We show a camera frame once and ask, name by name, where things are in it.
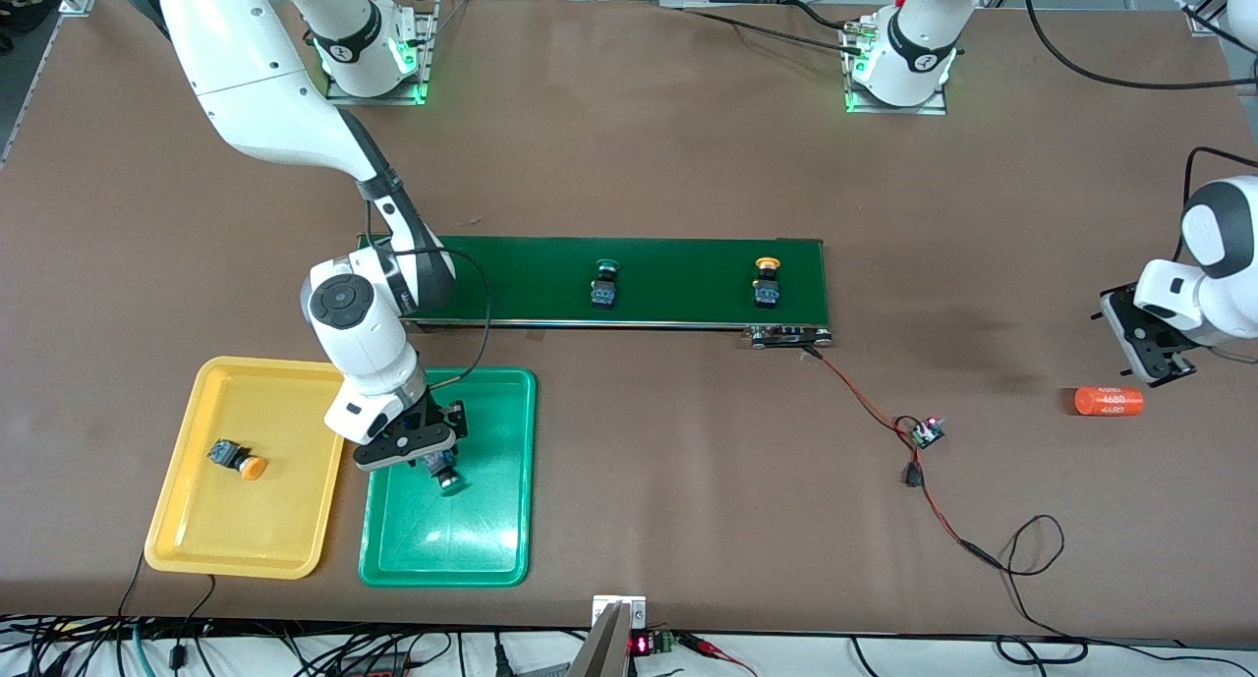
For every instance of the green plastic tray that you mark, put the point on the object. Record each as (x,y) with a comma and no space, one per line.
(447,539)

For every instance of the red LED display module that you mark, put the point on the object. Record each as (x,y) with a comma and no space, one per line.
(641,645)

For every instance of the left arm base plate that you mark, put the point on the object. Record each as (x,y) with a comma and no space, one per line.
(894,109)

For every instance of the small black inline connector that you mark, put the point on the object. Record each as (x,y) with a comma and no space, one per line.
(914,477)

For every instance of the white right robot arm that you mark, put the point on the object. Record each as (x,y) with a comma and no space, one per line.
(364,333)

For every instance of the green mushroom push button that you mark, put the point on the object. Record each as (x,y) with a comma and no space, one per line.
(604,294)
(447,476)

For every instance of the yellow mushroom push button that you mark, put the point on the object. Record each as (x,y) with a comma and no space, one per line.
(236,458)
(767,292)

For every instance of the red clip lead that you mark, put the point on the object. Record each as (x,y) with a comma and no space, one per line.
(708,646)

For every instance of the small motor controller board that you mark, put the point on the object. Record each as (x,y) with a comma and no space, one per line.
(927,433)

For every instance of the orange 4680 battery cylinder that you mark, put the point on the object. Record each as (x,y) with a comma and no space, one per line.
(1109,402)

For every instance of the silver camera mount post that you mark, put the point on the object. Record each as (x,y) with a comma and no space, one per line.
(601,648)

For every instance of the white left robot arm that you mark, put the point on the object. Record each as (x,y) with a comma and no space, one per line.
(1219,264)

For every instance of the green conveyor belt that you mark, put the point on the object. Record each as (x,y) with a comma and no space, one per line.
(688,309)

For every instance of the yellow plastic tray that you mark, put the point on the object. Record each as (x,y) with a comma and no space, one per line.
(251,520)

